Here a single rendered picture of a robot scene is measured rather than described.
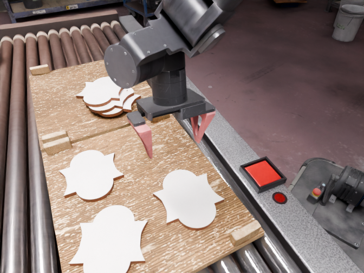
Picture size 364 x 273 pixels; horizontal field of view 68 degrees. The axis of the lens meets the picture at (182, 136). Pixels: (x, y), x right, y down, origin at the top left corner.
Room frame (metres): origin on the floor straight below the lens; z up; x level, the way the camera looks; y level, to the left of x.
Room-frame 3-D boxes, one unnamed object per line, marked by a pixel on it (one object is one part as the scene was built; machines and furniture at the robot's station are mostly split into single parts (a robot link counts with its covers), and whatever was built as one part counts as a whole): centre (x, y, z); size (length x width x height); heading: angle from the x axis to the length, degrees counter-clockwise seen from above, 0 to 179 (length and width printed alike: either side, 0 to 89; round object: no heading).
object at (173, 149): (0.35, 0.09, 0.93); 0.41 x 0.35 x 0.02; 27
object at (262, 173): (0.40, -0.19, 0.92); 0.06 x 0.06 x 0.01; 24
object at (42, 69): (0.84, 0.49, 0.95); 0.06 x 0.02 x 0.03; 117
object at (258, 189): (0.40, -0.19, 0.92); 0.08 x 0.08 x 0.02; 24
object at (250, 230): (0.24, -0.11, 0.95); 0.06 x 0.02 x 0.03; 117
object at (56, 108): (0.73, 0.28, 0.93); 0.41 x 0.35 x 0.02; 27
